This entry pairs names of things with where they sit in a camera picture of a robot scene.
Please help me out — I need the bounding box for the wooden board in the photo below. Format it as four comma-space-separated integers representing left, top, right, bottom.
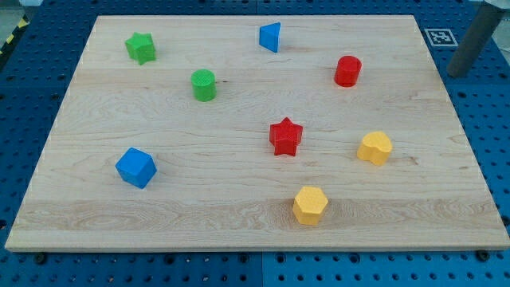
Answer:
6, 15, 509, 253

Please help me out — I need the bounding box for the red star block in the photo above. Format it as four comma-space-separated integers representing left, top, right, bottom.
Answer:
269, 117, 304, 156

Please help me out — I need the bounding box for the green cylinder block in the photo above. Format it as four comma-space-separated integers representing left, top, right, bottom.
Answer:
190, 69, 217, 102

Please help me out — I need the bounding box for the yellow hexagon block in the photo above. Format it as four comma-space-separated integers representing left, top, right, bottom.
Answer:
292, 186, 328, 226

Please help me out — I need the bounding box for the blue triangle block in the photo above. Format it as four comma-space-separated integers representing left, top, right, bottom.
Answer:
259, 22, 281, 53

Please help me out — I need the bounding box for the red cylinder block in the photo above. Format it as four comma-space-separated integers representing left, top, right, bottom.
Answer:
334, 55, 362, 88

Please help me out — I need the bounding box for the blue cube block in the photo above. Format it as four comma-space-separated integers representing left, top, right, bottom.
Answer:
115, 147, 157, 189

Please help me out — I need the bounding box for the green star block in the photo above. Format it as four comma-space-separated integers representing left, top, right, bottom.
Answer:
124, 32, 156, 65

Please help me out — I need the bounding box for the white fiducial marker tag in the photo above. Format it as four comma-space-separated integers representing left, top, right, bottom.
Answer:
424, 28, 458, 47

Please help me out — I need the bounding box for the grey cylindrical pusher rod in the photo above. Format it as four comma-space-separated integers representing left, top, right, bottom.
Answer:
446, 0, 509, 78

